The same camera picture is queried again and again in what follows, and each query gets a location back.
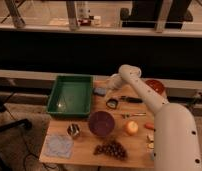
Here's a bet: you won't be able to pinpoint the small metal cup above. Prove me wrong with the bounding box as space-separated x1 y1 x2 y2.
67 123 80 138

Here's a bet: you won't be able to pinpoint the yellow wooden block pieces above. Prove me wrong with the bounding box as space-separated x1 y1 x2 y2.
147 134 154 149

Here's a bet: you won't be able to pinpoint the green plastic tray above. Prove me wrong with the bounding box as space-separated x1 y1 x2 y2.
47 75 93 118

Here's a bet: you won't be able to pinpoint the black chair base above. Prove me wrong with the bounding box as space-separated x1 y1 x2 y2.
0 99 32 133

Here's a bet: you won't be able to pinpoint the black handled knife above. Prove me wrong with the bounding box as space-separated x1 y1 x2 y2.
119 96 143 103

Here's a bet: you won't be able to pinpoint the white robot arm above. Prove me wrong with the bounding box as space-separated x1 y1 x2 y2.
107 64 202 171

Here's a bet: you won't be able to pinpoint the small black square container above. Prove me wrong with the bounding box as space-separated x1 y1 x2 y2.
106 98 118 109

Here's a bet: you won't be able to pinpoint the red bowl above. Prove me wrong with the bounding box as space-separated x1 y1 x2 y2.
145 79 165 94

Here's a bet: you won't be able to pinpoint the metal fork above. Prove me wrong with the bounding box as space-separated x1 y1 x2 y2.
121 113 146 119

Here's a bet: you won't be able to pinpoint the bunch of dark grapes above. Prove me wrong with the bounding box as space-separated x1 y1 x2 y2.
93 140 128 160

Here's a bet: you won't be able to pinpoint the blue sponge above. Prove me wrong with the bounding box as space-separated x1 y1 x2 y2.
93 87 107 97

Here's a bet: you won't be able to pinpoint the orange carrot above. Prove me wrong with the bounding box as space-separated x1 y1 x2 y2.
144 123 154 130

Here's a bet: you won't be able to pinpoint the purple bowl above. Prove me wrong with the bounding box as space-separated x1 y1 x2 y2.
88 111 115 137

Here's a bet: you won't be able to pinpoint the yellow apple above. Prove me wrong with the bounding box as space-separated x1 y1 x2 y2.
124 121 139 135

